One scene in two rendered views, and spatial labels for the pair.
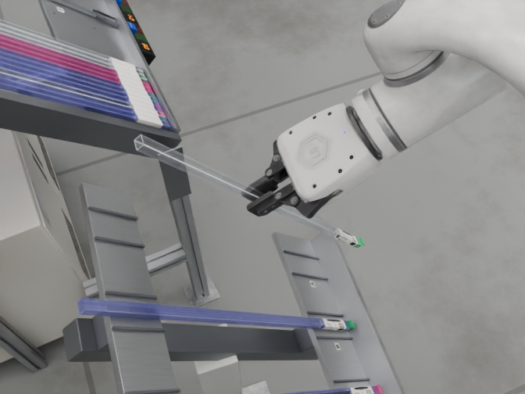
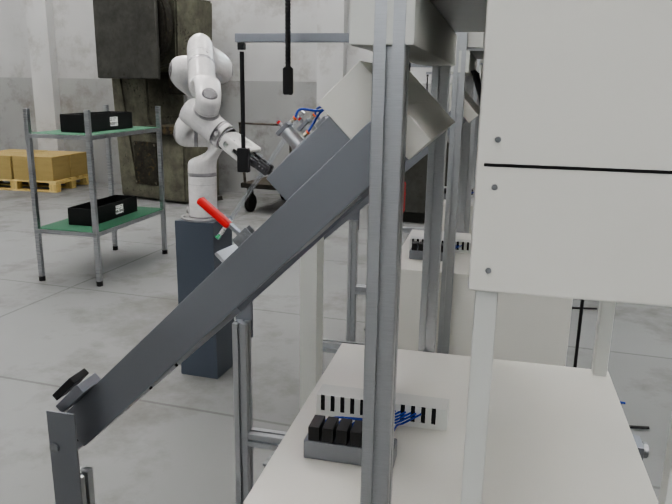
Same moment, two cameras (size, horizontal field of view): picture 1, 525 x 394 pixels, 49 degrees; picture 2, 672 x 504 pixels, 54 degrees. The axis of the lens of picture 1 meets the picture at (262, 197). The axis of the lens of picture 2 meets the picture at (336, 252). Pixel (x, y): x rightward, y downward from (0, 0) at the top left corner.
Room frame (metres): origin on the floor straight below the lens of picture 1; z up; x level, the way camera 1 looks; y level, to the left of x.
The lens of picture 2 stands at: (1.82, 1.44, 1.26)
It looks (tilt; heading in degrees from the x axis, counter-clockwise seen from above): 14 degrees down; 219
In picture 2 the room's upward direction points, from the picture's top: 1 degrees clockwise
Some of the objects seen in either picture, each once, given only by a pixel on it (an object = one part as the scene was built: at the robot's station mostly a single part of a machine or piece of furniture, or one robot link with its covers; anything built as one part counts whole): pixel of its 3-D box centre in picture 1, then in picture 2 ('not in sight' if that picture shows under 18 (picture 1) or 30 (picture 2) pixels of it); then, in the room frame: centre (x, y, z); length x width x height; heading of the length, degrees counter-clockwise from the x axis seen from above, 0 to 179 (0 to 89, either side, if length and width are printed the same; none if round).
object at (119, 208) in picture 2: not in sight; (104, 209); (-0.69, -2.64, 0.41); 0.57 x 0.17 x 0.11; 25
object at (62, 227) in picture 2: not in sight; (103, 188); (-0.69, -2.64, 0.55); 0.91 x 0.46 x 1.10; 25
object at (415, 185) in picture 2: not in sight; (426, 180); (-3.87, -1.99, 0.35); 1.00 x 0.82 x 0.71; 20
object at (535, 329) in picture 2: not in sight; (475, 324); (-0.57, 0.27, 0.31); 0.70 x 0.65 x 0.62; 25
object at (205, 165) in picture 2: not in sight; (209, 146); (-0.03, -0.74, 1.00); 0.19 x 0.12 x 0.24; 141
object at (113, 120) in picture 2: not in sight; (98, 121); (-0.69, -2.64, 1.01); 0.57 x 0.17 x 0.11; 25
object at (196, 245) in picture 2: not in sight; (206, 295); (-0.01, -0.76, 0.35); 0.18 x 0.18 x 0.70; 22
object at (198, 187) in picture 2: not in sight; (203, 196); (-0.01, -0.76, 0.79); 0.19 x 0.19 x 0.18
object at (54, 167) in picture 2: not in sight; (32, 169); (-2.17, -6.56, 0.20); 1.17 x 0.85 x 0.41; 112
